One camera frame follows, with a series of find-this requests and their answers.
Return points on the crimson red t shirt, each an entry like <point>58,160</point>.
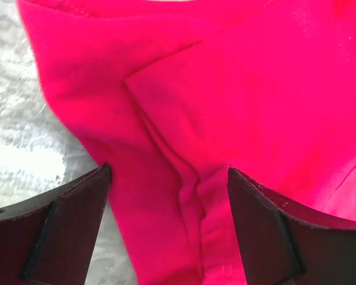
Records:
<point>172,94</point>

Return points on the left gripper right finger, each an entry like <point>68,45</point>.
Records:
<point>284,242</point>

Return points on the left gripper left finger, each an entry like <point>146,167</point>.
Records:
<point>50,238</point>

